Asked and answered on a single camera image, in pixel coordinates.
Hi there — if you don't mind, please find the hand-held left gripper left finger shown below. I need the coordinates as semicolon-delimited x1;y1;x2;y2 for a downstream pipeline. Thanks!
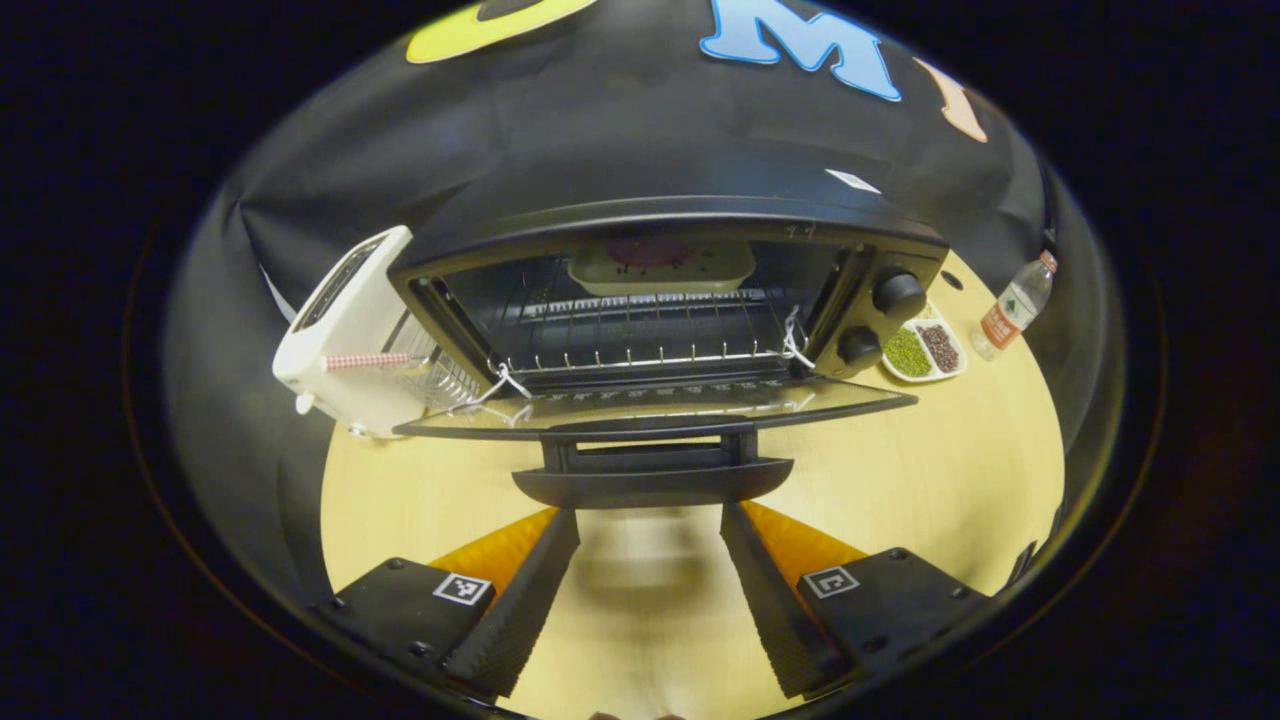
315;507;582;699

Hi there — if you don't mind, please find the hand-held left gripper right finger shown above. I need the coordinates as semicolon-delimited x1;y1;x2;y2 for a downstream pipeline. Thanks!
720;500;991;699

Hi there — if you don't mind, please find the white divided dish of beans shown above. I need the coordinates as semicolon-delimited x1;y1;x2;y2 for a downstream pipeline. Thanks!
880;305;969;384

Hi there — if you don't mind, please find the pink food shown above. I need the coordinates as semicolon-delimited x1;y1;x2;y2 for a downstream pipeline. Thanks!
568;238;757;297

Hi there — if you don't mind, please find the black electric oven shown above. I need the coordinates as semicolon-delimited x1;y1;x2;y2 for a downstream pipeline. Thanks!
388;195;949;511

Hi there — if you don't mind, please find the clear glass container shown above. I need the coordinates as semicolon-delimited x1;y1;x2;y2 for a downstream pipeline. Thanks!
385;310;486;411

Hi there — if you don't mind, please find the red white striped straw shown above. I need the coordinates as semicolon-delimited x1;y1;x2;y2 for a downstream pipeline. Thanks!
322;350;411;373

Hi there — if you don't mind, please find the white toaster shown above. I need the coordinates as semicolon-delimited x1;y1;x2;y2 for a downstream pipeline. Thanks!
272;225;441;441

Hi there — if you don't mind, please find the clear water bottle red label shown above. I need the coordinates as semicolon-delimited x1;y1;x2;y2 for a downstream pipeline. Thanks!
970;250;1059;361

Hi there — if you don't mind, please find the black backdrop cloth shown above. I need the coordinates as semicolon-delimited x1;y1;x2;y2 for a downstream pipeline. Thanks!
165;0;1126;601

